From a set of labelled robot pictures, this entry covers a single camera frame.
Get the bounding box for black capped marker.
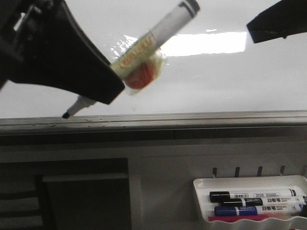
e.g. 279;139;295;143
209;188;303;202
220;196;307;207

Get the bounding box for white plastic marker tray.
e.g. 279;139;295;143
193;175;307;230

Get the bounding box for dark chair under board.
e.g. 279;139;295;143
0;158;131;230

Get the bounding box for black capped marker top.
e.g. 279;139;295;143
209;188;303;202

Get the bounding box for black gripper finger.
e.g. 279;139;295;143
0;0;124;104
247;0;307;43

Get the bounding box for black capped marker middle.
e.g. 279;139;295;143
220;196;307;207

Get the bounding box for taped black whiteboard marker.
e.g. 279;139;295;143
60;0;200;118

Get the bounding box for pink eraser block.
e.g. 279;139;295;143
208;214;269;222

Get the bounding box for blue capped whiteboard marker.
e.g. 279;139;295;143
214;204;306;217

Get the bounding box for white whiteboard with grey frame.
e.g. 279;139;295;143
0;0;307;135

